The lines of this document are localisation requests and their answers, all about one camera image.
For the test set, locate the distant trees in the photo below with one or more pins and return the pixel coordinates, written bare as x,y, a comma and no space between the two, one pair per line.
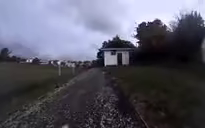
5,52

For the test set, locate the grass field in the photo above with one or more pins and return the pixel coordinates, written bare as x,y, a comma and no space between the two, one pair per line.
170,93
20,83

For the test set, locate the gravel strip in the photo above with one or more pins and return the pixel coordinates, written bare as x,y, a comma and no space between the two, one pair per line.
103,110
33,111

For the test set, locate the group of dark trees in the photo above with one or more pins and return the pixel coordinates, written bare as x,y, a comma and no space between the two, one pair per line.
170,40

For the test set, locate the robot's own part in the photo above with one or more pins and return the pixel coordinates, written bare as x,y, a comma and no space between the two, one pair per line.
65,126

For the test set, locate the row of distant buildings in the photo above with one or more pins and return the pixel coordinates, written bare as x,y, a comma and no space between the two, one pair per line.
53,62

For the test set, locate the small white building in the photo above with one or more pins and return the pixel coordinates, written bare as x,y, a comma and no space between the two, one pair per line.
110,58

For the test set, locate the white post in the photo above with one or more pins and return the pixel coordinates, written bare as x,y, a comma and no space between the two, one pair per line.
59,68

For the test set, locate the dark asphalt path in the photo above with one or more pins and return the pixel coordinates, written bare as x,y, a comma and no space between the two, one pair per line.
86,90

